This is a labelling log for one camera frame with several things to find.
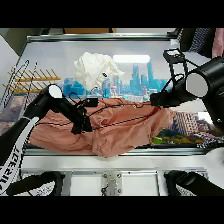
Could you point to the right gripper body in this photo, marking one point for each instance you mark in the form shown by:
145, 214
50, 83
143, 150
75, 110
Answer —
161, 99

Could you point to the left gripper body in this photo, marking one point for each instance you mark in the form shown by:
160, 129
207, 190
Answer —
81, 123

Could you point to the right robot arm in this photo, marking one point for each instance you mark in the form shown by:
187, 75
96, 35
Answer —
210, 80

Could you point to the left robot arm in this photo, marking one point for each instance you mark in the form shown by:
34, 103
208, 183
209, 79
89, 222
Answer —
13, 140

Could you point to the black white patterned garment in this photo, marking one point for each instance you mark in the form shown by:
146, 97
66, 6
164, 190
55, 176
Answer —
210, 144

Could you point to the dark dotted garment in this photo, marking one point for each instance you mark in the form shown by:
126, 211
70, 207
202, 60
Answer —
201, 38

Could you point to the pink patterned garment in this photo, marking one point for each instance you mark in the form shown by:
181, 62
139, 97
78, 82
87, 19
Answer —
218, 41

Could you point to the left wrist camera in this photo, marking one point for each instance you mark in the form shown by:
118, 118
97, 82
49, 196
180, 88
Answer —
91, 102

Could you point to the silver frame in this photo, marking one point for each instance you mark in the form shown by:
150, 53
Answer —
113, 183

